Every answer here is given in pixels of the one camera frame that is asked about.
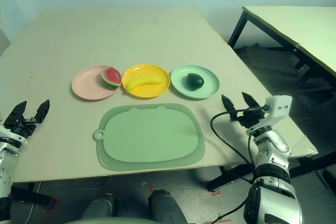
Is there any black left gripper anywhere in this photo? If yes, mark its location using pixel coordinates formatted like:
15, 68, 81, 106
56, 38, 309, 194
3, 99, 51, 138

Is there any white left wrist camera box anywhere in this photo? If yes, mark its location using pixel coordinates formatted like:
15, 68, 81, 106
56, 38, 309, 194
0, 125, 29, 149

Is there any black floor cable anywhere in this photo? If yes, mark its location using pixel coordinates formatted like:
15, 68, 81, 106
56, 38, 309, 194
209, 199, 249, 224

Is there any black table leg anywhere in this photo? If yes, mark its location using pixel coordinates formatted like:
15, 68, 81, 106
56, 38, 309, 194
207, 153, 336, 190
10, 182, 57, 209

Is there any grey robot left knee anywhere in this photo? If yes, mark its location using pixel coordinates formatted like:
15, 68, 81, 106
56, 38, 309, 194
83, 194, 117, 220

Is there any dark green toy avocado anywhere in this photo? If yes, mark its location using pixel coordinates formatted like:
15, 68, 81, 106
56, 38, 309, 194
186, 73, 205, 90

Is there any yellow toy banana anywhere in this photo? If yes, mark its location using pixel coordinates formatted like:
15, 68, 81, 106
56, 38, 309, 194
123, 76, 163, 93

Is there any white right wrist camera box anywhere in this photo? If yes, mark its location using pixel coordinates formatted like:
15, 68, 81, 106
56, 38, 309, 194
245, 94, 293, 136

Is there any grey robot right knee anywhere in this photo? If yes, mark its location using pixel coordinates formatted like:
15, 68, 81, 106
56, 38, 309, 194
148, 189, 188, 224

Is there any pink plastic plate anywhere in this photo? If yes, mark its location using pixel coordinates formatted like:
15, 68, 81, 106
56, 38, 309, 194
71, 65, 123, 101

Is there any pale robot torso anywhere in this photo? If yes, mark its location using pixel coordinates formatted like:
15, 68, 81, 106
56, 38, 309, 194
62, 216, 155, 224

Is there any green silicone placemat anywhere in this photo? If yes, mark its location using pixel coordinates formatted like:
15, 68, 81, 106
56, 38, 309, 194
92, 102, 206, 172

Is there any mint green plastic plate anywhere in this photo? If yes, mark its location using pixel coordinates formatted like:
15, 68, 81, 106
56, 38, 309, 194
170, 64, 220, 100

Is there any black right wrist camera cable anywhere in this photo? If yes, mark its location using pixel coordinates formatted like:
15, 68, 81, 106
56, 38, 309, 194
210, 105, 268, 167

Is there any side table with black frame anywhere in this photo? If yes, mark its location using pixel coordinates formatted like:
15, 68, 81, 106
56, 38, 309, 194
227, 5, 336, 78

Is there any toy watermelon slice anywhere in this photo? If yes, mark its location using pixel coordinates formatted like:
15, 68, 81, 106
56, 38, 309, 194
100, 67, 122, 88

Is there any grey robot knee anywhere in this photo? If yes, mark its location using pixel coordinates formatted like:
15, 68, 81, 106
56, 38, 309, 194
148, 189, 188, 224
83, 194, 117, 220

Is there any yellow plastic plate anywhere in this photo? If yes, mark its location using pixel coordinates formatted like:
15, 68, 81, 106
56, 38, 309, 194
122, 63, 171, 100

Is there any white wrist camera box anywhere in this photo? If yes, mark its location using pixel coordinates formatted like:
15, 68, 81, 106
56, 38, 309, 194
0, 125, 29, 149
245, 94, 293, 136

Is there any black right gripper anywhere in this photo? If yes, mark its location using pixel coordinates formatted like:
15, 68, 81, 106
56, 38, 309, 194
221, 92, 268, 130

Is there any clear plastic film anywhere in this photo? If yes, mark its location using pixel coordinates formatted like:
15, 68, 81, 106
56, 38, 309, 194
288, 134, 320, 159

